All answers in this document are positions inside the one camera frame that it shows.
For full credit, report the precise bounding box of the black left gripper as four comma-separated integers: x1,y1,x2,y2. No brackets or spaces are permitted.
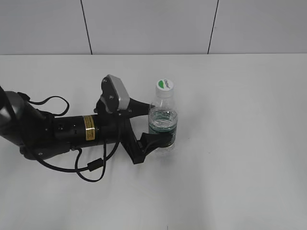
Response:
94,98,175,164

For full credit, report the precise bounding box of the clear cestbon water bottle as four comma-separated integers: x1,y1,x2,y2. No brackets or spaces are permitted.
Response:
148,93,178,154

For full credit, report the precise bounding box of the white green bottle cap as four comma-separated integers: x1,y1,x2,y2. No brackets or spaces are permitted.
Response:
155,79,174,98

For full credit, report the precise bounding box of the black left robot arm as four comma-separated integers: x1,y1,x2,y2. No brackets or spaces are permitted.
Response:
0,83,175,164

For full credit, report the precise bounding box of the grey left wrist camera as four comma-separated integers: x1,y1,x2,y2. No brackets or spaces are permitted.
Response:
100,74,130,114

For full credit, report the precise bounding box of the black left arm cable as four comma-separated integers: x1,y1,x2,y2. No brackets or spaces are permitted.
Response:
21,92,120,182

